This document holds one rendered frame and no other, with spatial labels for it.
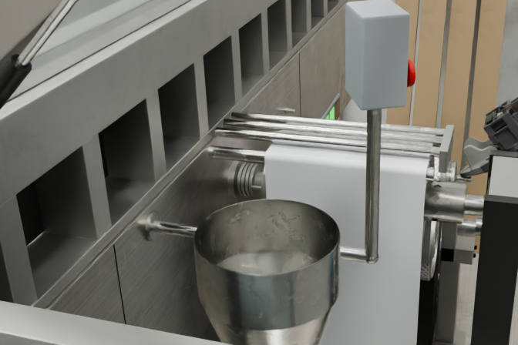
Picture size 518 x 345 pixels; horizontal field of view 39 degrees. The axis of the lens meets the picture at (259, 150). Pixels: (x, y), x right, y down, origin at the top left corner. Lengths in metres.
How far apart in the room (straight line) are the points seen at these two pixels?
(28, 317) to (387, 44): 0.43
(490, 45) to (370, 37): 2.54
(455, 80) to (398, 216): 2.21
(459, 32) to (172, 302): 2.38
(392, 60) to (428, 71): 2.49
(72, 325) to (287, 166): 0.65
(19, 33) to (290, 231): 0.38
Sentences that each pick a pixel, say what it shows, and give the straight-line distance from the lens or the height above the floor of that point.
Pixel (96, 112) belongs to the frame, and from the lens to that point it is 0.83.
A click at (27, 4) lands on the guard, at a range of 0.49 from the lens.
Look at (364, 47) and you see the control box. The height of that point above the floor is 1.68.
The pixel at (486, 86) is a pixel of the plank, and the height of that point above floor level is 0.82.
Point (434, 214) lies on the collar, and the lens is 1.15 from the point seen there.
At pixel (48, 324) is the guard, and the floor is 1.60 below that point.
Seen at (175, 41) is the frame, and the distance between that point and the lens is 1.00.
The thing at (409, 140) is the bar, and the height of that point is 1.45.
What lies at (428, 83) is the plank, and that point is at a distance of 3.24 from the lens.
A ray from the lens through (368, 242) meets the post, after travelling 0.87.
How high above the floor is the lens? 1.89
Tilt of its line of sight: 24 degrees down
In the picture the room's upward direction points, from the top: 3 degrees counter-clockwise
